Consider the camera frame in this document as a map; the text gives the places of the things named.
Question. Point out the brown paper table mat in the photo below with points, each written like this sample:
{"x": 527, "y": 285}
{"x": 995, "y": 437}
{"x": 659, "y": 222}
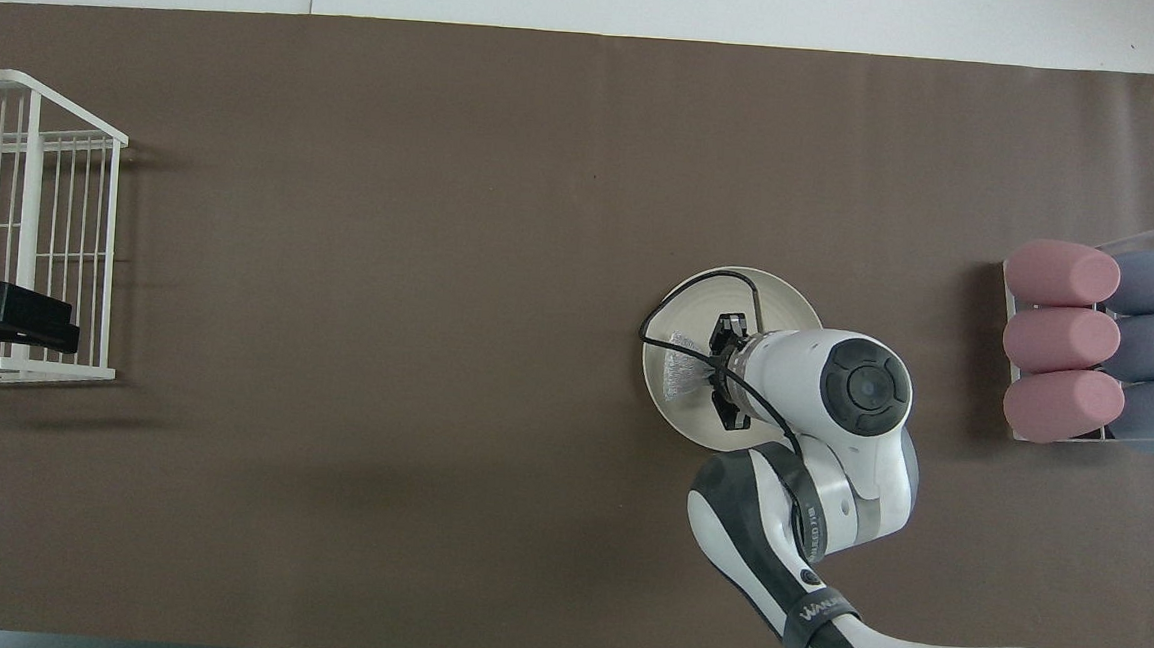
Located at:
{"x": 335, "y": 349}

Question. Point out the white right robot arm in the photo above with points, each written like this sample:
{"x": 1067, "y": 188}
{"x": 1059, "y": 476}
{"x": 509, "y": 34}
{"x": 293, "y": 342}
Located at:
{"x": 859, "y": 462}

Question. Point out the pink plastic cup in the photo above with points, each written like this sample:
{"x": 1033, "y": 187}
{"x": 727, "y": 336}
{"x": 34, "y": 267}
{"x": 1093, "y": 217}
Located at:
{"x": 1057, "y": 339}
{"x": 1063, "y": 406}
{"x": 1061, "y": 273}

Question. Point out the cream round plate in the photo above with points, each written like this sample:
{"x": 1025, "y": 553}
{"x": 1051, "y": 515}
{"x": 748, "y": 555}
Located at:
{"x": 682, "y": 411}

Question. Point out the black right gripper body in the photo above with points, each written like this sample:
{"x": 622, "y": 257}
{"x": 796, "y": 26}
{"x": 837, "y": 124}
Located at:
{"x": 729, "y": 333}

